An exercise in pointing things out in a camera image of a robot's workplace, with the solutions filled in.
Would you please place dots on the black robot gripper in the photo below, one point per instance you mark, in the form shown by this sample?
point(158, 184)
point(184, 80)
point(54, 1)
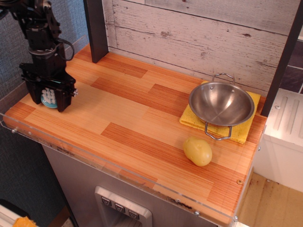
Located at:
point(48, 69)

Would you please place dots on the teal brush white bristles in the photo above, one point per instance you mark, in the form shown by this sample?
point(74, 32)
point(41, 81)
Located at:
point(48, 97)

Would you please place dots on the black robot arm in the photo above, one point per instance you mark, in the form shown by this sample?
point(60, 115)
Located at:
point(37, 22)

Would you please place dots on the grey toy fridge cabinet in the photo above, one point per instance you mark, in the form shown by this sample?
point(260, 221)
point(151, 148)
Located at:
point(79, 180)

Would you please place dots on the orange and black object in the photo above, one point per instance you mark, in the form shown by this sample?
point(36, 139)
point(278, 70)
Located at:
point(24, 222)

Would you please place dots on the silver dispenser button panel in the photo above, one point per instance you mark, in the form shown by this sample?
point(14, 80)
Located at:
point(122, 209)

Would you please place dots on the yellow plastic potato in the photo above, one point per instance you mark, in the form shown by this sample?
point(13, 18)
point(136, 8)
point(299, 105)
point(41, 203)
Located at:
point(198, 151)

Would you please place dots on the yellow folded cloth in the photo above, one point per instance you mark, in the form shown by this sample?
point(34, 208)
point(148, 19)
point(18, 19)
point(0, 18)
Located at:
point(239, 132)

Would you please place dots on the white cabinet at right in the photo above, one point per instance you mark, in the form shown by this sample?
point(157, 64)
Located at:
point(280, 152)

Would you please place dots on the clear acrylic guard rail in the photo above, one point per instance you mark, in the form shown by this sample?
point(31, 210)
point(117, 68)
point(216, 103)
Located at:
point(125, 122)

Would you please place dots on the dark left vertical post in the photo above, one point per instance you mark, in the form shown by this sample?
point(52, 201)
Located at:
point(96, 29)

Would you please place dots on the dark vertical post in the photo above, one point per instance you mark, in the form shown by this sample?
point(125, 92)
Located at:
point(96, 29)
point(284, 60)

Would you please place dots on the steel colander bowl with handles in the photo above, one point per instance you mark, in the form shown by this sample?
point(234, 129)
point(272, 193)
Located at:
point(221, 103)

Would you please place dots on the dark right vertical post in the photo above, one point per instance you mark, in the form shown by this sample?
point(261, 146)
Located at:
point(284, 60)

